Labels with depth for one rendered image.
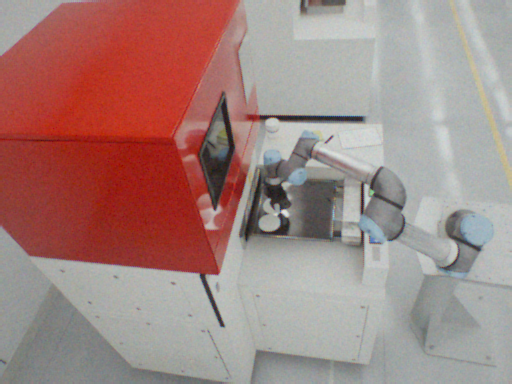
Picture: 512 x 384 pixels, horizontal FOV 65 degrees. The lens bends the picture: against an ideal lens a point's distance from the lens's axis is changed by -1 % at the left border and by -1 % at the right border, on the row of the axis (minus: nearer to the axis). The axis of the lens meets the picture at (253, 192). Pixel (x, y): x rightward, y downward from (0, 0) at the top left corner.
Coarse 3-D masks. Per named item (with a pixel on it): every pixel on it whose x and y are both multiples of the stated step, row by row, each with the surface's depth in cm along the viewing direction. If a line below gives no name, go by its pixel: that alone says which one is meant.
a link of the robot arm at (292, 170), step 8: (288, 160) 163; (296, 160) 161; (304, 160) 161; (280, 168) 163; (288, 168) 161; (296, 168) 161; (304, 168) 162; (280, 176) 165; (288, 176) 161; (296, 176) 159; (304, 176) 162; (296, 184) 161
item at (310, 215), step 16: (288, 192) 200; (304, 192) 198; (320, 192) 197; (288, 208) 193; (304, 208) 192; (320, 208) 190; (256, 224) 188; (288, 224) 186; (304, 224) 185; (320, 224) 184
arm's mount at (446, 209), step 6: (444, 210) 177; (450, 210) 176; (456, 210) 176; (474, 210) 174; (480, 210) 173; (486, 210) 173; (444, 216) 177; (486, 216) 173; (438, 222) 185; (444, 222) 177; (438, 228) 183; (444, 228) 177; (438, 234) 181; (444, 234) 177
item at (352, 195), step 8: (344, 192) 198; (352, 192) 197; (360, 192) 197; (344, 200) 194; (352, 200) 194; (360, 200) 193; (344, 208) 191; (352, 208) 190; (360, 208) 190; (360, 216) 187; (344, 240) 179; (352, 240) 178
